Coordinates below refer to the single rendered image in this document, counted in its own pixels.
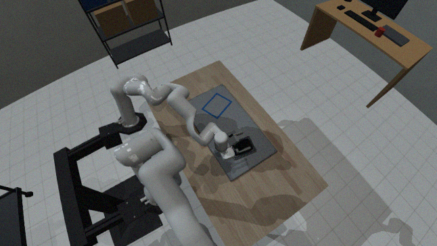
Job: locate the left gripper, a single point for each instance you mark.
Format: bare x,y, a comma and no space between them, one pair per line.
229,153

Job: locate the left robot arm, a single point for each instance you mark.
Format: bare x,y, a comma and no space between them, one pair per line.
176,95

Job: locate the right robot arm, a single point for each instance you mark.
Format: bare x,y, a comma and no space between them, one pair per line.
161,179

